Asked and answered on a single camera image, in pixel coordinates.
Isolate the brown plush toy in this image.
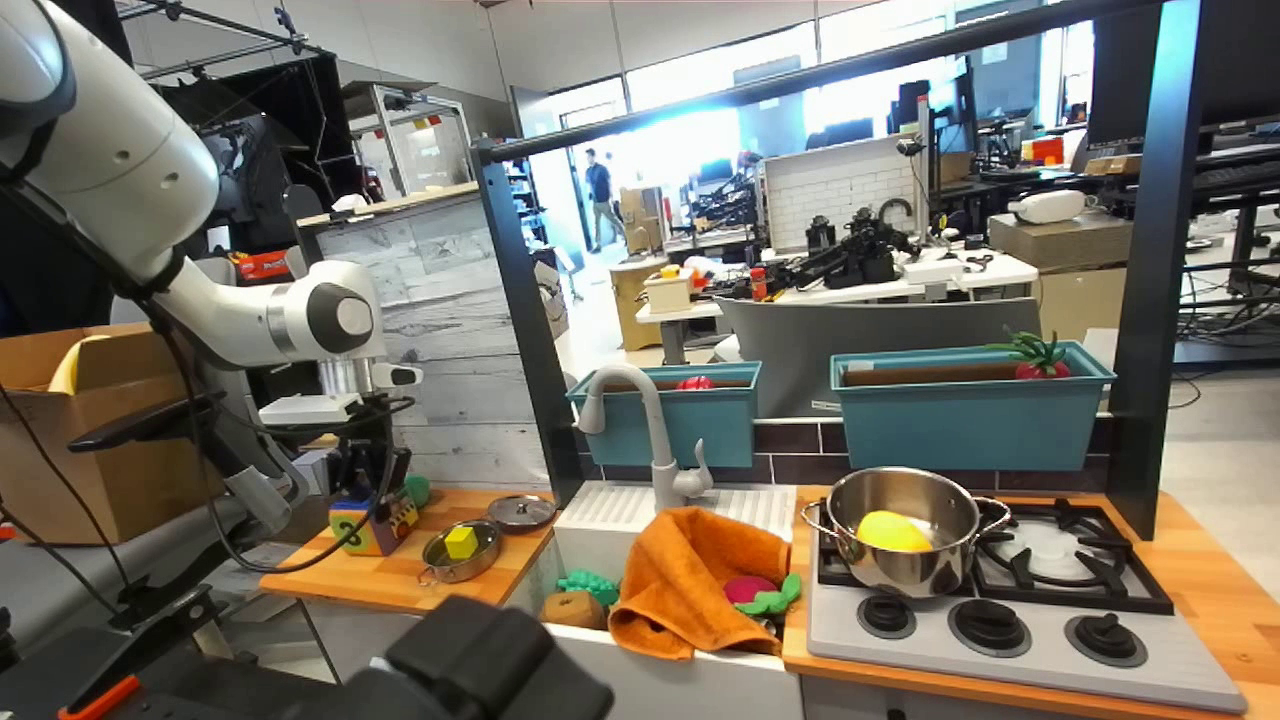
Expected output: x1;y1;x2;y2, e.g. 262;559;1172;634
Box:
536;588;615;630

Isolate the black perforated breadboard table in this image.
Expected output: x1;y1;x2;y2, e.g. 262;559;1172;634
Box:
0;605;403;720

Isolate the yellow toy lemon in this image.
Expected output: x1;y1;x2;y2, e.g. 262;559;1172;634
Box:
851;509;939;559

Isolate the grey curved desk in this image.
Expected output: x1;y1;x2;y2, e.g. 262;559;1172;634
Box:
710;253;1048;416

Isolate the red green toy plant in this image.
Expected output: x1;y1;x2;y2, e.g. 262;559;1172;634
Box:
1000;327;1077;383

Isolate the brown cardboard box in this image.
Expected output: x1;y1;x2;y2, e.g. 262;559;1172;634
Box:
0;319;222;547

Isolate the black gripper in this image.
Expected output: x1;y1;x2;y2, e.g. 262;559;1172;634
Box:
324;390;418;530

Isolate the grey toy stove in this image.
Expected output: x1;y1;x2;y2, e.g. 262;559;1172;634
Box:
802;491;1252;716

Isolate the shelf with storage bins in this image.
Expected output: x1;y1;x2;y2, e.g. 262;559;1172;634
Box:
335;77;475;205

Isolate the black padded object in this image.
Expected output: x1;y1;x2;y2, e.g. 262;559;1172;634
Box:
380;593;619;720

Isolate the person in blue shirt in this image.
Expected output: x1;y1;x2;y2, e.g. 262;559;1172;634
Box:
578;144;624;253

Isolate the white toy sink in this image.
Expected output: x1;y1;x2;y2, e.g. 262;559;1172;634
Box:
513;476;802;720

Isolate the dark brick backsplash strip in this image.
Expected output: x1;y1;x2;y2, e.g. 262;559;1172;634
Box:
583;410;1122;491

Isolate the green plush vegetable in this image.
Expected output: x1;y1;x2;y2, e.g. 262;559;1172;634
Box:
730;570;806;624

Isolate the orange black bar clamp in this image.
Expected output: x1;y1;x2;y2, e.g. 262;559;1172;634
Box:
57;670;145;720

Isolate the orange cloth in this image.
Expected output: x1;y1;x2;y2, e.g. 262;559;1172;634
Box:
605;502;794;669

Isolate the small metal lid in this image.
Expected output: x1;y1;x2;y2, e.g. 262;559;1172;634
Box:
478;489;558;534

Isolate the grey toy faucet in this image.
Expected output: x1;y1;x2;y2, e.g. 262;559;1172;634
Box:
575;364;715;511

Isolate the large teal planter box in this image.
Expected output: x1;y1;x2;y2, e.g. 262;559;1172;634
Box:
822;340;1115;476

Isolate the steel cooking pot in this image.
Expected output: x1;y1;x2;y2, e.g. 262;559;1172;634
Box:
794;460;1017;605

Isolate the colourful number plush cube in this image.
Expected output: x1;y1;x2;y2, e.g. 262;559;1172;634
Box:
324;491;418;559

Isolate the small metal bowl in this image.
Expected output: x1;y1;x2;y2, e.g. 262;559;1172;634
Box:
417;515;513;588

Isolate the wooden kitchen countertop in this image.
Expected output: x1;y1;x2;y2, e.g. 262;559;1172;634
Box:
256;478;1280;720

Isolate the grey stone wall panel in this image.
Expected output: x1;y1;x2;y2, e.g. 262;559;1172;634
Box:
311;193;553;491

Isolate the pink plush toy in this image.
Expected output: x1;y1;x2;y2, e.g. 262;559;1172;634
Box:
719;570;778;610

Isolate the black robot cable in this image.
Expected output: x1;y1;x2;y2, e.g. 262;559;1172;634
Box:
132;285;411;574

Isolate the yellow toy block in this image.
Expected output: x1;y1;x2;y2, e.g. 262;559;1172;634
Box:
441;519;484;566

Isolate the red case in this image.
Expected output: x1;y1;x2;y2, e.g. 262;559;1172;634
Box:
234;248;296;286

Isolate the black metal kitchen frame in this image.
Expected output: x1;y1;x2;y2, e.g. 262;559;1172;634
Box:
470;0;1213;545

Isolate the teal green plush toy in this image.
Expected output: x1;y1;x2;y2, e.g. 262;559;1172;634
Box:
553;566;624;610

